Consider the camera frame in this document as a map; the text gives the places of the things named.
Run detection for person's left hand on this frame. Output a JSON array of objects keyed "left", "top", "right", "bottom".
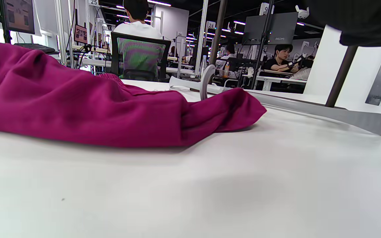
[{"left": 305, "top": 0, "right": 381, "bottom": 52}]

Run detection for grey plastic hanger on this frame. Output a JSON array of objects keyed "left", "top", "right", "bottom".
[{"left": 169, "top": 64, "right": 381, "bottom": 136}]

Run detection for magenta shorts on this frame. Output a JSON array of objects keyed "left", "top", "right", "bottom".
[{"left": 0, "top": 41, "right": 267, "bottom": 148}]

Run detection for grey monitor back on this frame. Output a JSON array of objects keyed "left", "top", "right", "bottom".
[{"left": 242, "top": 12, "right": 298, "bottom": 45}]

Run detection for black tripod stand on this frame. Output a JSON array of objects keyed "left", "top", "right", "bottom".
[{"left": 250, "top": 0, "right": 275, "bottom": 90}]

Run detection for white desk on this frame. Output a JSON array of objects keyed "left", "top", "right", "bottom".
[{"left": 255, "top": 69, "right": 307, "bottom": 91}]

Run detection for black mesh office chair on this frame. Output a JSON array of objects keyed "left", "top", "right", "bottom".
[{"left": 110, "top": 31, "right": 172, "bottom": 82}]

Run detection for small black monitor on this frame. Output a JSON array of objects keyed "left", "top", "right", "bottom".
[{"left": 74, "top": 24, "right": 88, "bottom": 44}]

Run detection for black keyboard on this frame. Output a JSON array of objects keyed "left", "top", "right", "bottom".
[{"left": 14, "top": 43, "right": 56, "bottom": 54}]

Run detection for black computer monitor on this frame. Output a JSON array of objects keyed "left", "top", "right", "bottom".
[{"left": 0, "top": 0, "right": 35, "bottom": 35}]

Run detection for white security camera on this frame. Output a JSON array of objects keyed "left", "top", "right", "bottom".
[{"left": 295, "top": 5, "right": 310, "bottom": 19}]

